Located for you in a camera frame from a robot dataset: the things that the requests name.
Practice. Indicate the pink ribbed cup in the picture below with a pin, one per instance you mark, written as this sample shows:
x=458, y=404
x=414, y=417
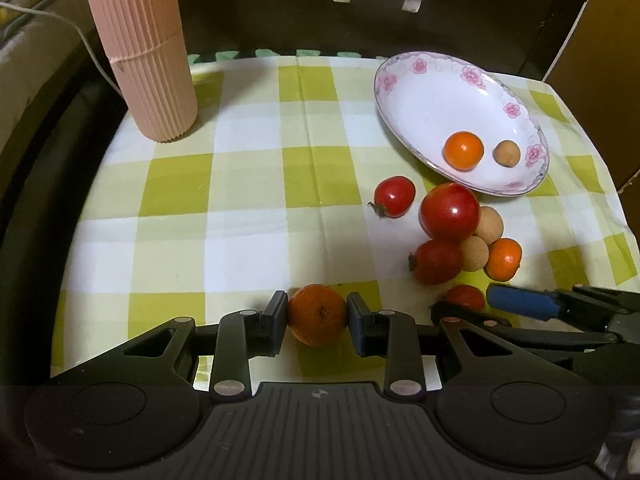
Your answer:
x=145, y=60

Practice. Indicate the green checked tablecloth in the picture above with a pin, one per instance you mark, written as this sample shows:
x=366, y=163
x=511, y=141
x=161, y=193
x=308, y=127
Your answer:
x=250, y=200

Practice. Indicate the brown longan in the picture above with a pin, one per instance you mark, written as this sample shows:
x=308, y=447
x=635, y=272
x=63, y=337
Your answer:
x=506, y=153
x=474, y=255
x=491, y=224

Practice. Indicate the dark wooden nightstand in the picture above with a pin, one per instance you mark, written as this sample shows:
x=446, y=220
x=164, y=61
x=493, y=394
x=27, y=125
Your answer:
x=280, y=15

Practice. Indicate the large red tomato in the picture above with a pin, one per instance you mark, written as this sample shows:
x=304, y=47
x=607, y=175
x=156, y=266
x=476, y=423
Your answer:
x=449, y=210

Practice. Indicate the brown wooden cabinet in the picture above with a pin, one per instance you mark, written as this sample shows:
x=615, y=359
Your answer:
x=605, y=60

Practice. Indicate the white floral plate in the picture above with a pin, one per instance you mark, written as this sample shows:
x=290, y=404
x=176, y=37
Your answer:
x=435, y=105

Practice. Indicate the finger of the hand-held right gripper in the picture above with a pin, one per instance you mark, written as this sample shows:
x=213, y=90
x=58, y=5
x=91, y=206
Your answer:
x=520, y=302
x=550, y=340

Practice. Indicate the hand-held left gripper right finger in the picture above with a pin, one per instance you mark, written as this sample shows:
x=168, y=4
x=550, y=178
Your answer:
x=356, y=327

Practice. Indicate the red cherry tomato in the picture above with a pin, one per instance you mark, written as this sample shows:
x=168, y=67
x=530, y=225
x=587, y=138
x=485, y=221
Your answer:
x=466, y=297
x=436, y=261
x=395, y=196

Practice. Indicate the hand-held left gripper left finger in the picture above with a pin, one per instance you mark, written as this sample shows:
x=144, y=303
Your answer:
x=277, y=317

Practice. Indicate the small mandarin orange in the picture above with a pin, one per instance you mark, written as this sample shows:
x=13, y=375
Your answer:
x=463, y=150
x=317, y=315
x=504, y=259

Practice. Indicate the grey quilted bedding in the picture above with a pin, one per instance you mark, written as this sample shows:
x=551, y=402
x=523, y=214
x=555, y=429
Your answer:
x=35, y=40

